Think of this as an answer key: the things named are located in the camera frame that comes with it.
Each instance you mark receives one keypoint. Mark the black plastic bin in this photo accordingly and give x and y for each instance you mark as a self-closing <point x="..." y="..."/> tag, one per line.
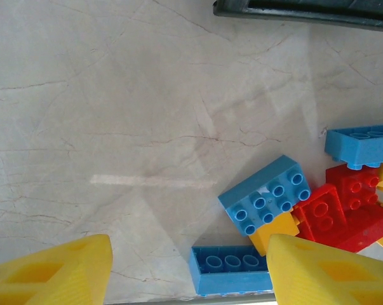
<point x="305" y="12"/>

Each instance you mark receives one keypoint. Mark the red lego brick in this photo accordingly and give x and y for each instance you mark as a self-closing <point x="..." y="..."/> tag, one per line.
<point x="366" y="228"/>
<point x="321" y="213"/>

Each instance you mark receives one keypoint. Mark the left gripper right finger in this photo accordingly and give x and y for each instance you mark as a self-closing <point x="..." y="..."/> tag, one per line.
<point x="331" y="276"/>

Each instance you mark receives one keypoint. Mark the blue lego brick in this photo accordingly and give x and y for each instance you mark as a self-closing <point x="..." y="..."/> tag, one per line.
<point x="258" y="190"/>
<point x="353" y="149"/>
<point x="229" y="279"/>

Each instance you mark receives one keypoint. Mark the aluminium mounting rail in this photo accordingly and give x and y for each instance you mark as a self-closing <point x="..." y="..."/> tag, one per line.
<point x="178" y="300"/>

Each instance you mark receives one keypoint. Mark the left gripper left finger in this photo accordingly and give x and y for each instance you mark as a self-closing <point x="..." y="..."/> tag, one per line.
<point x="51" y="276"/>

